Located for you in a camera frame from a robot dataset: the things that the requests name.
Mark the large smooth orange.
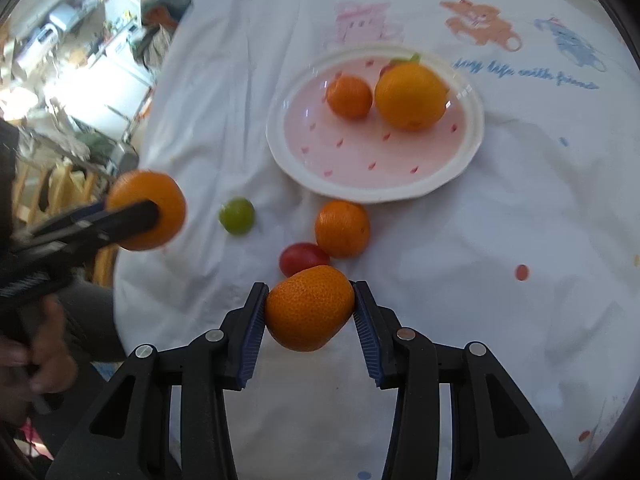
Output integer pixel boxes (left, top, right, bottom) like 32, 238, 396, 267
375, 62, 449, 132
106, 170, 187, 252

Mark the person's dark trouser leg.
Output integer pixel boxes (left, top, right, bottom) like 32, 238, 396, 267
55, 280, 128, 363

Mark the wooden chair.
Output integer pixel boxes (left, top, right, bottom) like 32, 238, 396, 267
12, 157, 118, 286

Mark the green tomato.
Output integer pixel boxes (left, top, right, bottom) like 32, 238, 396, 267
218, 197, 256, 236

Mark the person's left hand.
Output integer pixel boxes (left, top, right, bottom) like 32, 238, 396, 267
0, 295, 79, 417

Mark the small mandarin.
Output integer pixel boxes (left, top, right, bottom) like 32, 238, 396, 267
314, 200, 372, 259
326, 75, 374, 121

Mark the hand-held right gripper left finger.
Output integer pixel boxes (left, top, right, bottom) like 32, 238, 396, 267
45, 282, 271, 480

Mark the white printed bedsheet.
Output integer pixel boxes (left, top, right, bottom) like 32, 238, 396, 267
112, 0, 640, 480

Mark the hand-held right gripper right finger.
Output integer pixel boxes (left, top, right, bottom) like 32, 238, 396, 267
352, 280, 573, 480

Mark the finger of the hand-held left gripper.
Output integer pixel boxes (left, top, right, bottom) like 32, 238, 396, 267
30, 203, 109, 239
75, 200, 161, 249

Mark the pink strawberry bowl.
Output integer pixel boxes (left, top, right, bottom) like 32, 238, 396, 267
266, 45, 486, 204

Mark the bumpy mandarin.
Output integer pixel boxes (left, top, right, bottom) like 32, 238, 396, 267
265, 265, 356, 352

